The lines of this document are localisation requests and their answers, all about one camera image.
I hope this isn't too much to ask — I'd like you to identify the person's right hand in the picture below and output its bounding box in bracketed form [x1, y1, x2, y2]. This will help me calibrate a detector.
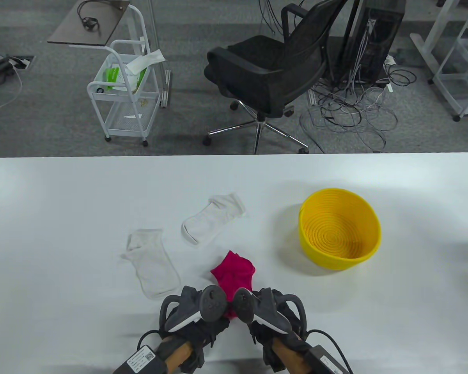
[250, 288, 310, 367]

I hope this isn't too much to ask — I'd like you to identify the person's left hand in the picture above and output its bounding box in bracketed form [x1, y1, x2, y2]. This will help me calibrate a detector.
[158, 318, 231, 372]

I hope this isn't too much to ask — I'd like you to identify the pink sock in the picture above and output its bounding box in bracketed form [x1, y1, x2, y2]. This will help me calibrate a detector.
[218, 253, 257, 296]
[211, 251, 256, 320]

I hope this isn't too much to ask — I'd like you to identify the sheer white sock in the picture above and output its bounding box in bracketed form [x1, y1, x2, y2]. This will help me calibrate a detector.
[120, 229, 181, 300]

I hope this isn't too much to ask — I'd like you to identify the thick white sock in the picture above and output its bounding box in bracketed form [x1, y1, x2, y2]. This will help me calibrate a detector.
[181, 192, 245, 247]

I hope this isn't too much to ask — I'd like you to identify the person's left forearm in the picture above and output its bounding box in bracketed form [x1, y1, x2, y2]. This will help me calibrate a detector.
[166, 339, 193, 372]

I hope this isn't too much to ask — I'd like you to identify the person's right forearm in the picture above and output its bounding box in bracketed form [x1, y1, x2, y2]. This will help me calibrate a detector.
[273, 337, 312, 372]

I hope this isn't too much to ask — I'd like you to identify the grey white hand controller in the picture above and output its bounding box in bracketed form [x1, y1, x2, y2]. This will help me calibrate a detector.
[233, 288, 308, 335]
[159, 284, 227, 333]

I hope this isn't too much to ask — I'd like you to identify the black labelled wrist box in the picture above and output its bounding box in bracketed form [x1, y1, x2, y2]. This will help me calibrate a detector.
[306, 329, 353, 374]
[113, 330, 168, 374]

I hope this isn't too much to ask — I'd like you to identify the yellow woven basket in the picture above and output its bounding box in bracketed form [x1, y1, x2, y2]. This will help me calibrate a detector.
[298, 188, 382, 271]

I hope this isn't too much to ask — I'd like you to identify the white rolling cart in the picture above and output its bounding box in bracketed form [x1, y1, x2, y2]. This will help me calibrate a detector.
[87, 39, 161, 147]

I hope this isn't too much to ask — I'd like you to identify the grey metal stand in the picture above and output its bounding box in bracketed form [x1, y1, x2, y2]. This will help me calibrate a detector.
[146, 0, 172, 108]

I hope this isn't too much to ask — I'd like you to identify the black office chair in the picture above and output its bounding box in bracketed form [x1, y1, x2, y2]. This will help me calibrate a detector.
[202, 0, 353, 154]

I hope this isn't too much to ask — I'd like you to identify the green white packet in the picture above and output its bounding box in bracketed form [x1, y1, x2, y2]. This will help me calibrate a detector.
[103, 67, 149, 92]

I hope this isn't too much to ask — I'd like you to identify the white cloth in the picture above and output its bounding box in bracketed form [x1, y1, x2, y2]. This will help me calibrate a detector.
[126, 49, 166, 74]

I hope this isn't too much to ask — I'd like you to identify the white power strip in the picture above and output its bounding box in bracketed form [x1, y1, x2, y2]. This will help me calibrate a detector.
[383, 55, 397, 93]

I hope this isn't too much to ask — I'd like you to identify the white metal rack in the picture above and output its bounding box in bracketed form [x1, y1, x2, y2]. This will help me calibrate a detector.
[433, 0, 468, 121]

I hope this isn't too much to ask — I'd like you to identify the black computer tower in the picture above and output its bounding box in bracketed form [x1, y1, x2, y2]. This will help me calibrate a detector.
[337, 0, 407, 84]

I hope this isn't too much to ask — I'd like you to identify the floor socket box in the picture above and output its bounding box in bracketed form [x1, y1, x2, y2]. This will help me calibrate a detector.
[8, 55, 35, 71]

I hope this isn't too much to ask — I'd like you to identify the brown top side table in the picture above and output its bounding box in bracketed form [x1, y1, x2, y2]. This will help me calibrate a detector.
[47, 0, 147, 51]

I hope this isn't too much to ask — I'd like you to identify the tangle of cables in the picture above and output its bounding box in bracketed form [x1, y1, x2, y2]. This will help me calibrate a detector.
[300, 55, 417, 153]

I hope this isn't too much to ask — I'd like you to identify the white cable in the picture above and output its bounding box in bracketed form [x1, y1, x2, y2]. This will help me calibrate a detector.
[0, 66, 23, 111]

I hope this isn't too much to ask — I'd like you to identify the white desk frame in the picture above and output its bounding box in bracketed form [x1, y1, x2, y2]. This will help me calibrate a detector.
[409, 0, 468, 84]

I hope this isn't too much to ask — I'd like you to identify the black coiled cable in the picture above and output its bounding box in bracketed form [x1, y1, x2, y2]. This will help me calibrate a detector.
[77, 0, 101, 32]

